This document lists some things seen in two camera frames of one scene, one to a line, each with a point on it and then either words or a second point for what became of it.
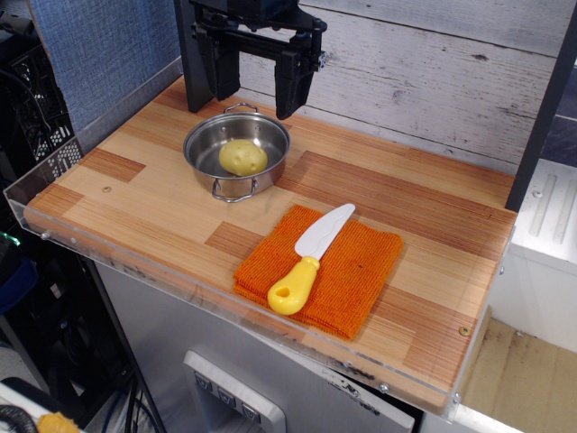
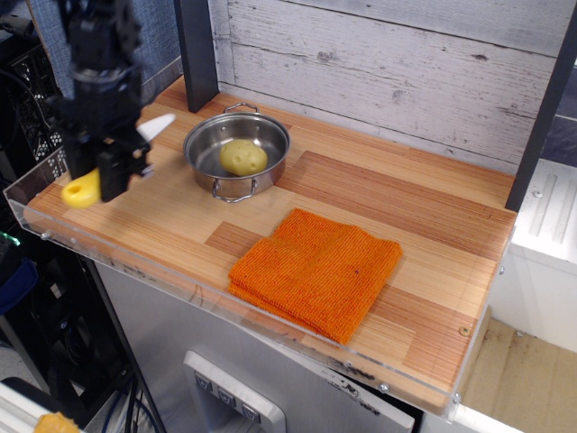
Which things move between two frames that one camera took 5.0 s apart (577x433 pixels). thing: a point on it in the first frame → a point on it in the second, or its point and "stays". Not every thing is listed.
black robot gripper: [266, 28] → [101, 113]
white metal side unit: [536, 290] stays
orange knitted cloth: [352, 271] stays
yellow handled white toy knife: [293, 291] → [83, 189]
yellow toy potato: [242, 157] stays
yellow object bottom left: [56, 422] stays
